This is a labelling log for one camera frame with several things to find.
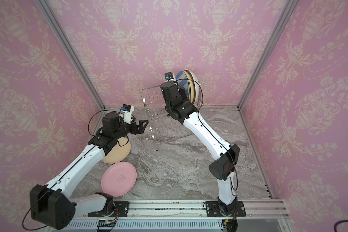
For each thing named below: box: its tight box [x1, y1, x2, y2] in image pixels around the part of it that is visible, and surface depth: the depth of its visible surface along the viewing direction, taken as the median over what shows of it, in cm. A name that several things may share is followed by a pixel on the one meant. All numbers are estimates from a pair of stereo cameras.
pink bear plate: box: [101, 161, 137, 198], surface depth 86 cm
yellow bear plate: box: [184, 69, 200, 106], surface depth 74 cm
